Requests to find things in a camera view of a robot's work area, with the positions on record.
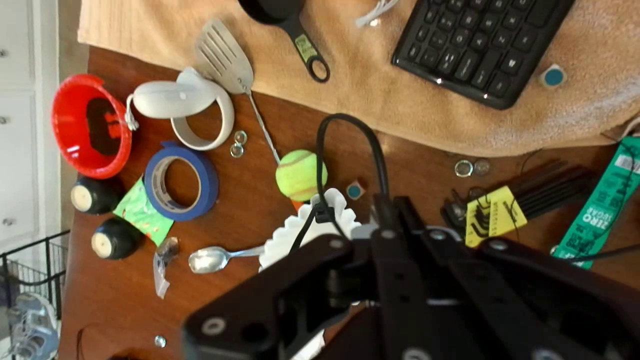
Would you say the metal clip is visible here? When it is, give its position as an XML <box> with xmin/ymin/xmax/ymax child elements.
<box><xmin>151</xmin><ymin>237</ymin><xmax>182</xmax><ymax>303</ymax></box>

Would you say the small teal disc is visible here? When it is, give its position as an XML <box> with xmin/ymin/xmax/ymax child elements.
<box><xmin>538</xmin><ymin>62</ymin><xmax>569</xmax><ymax>92</ymax></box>
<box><xmin>344</xmin><ymin>178</ymin><xmax>368</xmax><ymax>202</ymax></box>

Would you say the black bowl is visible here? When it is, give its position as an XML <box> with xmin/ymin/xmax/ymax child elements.
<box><xmin>238</xmin><ymin>0</ymin><xmax>334</xmax><ymax>87</ymax></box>

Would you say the blue tape roll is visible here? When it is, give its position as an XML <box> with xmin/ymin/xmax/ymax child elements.
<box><xmin>142</xmin><ymin>143</ymin><xmax>222</xmax><ymax>224</ymax></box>

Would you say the white drawer cabinet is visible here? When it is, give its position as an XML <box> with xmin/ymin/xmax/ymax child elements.
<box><xmin>0</xmin><ymin>0</ymin><xmax>64</xmax><ymax>257</ymax></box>

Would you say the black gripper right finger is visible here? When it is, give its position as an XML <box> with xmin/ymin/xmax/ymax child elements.
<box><xmin>393</xmin><ymin>196</ymin><xmax>640</xmax><ymax>360</ymax></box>

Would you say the black round shaker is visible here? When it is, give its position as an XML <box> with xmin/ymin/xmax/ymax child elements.
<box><xmin>67</xmin><ymin>175</ymin><xmax>129</xmax><ymax>219</ymax></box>
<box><xmin>90</xmin><ymin>216</ymin><xmax>146</xmax><ymax>263</ymax></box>

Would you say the yellow tennis ball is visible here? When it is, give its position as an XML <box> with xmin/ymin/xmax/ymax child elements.
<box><xmin>273</xmin><ymin>148</ymin><xmax>329</xmax><ymax>204</ymax></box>

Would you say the black wire basket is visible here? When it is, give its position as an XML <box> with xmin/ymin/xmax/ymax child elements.
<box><xmin>0</xmin><ymin>229</ymin><xmax>72</xmax><ymax>360</ymax></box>

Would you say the black power cable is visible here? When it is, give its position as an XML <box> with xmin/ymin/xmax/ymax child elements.
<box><xmin>287</xmin><ymin>110</ymin><xmax>640</xmax><ymax>267</ymax></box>

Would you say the yellow hex key set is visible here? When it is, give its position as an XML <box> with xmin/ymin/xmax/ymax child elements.
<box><xmin>440</xmin><ymin>159</ymin><xmax>599</xmax><ymax>251</ymax></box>

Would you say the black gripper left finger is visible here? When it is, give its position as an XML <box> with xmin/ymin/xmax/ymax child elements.
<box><xmin>182</xmin><ymin>194</ymin><xmax>435</xmax><ymax>360</ymax></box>

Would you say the metal spoon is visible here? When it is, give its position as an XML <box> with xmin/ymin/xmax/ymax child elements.
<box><xmin>186</xmin><ymin>244</ymin><xmax>268</xmax><ymax>278</ymax></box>

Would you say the red bowl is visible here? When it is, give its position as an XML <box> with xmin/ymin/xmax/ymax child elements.
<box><xmin>50</xmin><ymin>73</ymin><xmax>136</xmax><ymax>183</ymax></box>

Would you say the green foil packet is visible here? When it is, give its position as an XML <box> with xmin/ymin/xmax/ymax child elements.
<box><xmin>111</xmin><ymin>178</ymin><xmax>178</xmax><ymax>248</ymax></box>

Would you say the grey slotted spatula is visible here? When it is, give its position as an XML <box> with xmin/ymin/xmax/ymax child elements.
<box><xmin>194</xmin><ymin>18</ymin><xmax>286</xmax><ymax>167</ymax></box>

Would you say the tan tablecloth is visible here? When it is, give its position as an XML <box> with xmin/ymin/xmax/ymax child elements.
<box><xmin>75</xmin><ymin>0</ymin><xmax>640</xmax><ymax>161</ymax></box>

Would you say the black keyboard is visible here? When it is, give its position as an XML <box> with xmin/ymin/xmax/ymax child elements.
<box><xmin>390</xmin><ymin>0</ymin><xmax>577</xmax><ymax>113</ymax></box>

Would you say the green Chomps snack stick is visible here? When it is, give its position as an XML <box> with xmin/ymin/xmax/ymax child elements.
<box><xmin>549</xmin><ymin>137</ymin><xmax>640</xmax><ymax>273</ymax></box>

